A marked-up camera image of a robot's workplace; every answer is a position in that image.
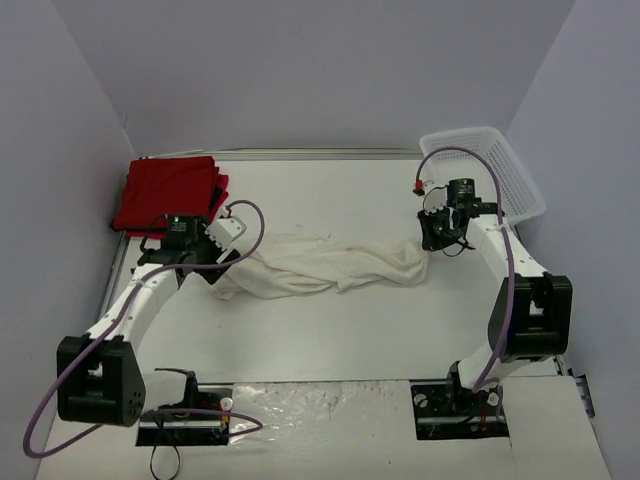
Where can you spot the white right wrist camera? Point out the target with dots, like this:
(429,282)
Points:
(432,197)

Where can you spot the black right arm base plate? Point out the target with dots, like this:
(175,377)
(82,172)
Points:
(439,417)

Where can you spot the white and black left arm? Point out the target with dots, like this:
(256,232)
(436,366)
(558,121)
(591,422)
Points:
(101,381)

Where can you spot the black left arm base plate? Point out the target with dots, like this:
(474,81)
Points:
(190,430)

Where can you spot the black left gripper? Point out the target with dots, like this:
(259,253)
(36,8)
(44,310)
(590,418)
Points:
(220,265)

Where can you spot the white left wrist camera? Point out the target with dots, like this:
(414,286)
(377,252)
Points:
(223,231)

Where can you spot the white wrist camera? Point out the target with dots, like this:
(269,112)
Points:
(223,231)
(432,197)

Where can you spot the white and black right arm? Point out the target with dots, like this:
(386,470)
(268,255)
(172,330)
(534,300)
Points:
(530,319)

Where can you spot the dark red folded t-shirt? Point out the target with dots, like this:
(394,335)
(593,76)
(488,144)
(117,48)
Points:
(169,165)

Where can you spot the white plastic basket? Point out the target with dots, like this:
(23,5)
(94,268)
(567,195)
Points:
(484,155)

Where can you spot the white foam board front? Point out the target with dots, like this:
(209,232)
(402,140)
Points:
(362,430)

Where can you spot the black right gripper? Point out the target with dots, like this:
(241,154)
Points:
(430,232)

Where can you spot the white t-shirt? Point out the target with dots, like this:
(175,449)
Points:
(288,265)

